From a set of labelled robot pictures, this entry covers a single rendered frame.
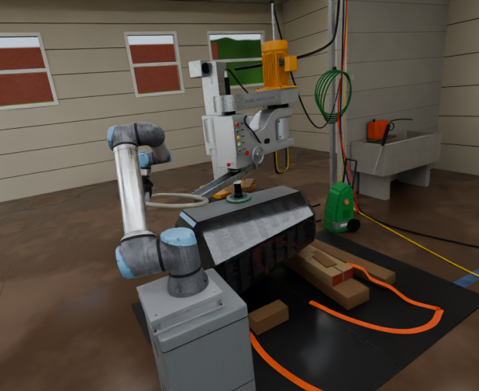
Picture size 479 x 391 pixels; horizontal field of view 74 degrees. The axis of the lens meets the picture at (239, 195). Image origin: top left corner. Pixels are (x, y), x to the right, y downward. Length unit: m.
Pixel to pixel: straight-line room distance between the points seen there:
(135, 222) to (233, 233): 1.10
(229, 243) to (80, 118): 6.41
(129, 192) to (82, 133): 6.82
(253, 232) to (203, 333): 1.19
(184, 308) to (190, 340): 0.14
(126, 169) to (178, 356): 0.84
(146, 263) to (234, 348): 0.56
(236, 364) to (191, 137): 7.59
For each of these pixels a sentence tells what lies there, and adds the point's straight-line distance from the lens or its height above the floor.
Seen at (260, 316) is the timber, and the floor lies 0.13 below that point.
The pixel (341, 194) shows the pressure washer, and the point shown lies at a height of 0.50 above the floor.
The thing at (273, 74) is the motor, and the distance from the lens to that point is 3.04.
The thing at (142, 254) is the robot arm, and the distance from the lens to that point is 1.42.
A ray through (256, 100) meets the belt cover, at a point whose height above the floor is 1.67.
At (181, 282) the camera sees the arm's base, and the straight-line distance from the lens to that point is 1.46.
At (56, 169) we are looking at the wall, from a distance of 8.42.
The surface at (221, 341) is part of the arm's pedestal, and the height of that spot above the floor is 0.72.
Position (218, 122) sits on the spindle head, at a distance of 2.58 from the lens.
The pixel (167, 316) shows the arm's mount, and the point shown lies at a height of 0.91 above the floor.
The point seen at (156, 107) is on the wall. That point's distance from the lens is 8.52.
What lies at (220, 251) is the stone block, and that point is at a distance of 2.32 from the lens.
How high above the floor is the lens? 1.74
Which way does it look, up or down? 18 degrees down
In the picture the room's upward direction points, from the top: 6 degrees counter-clockwise
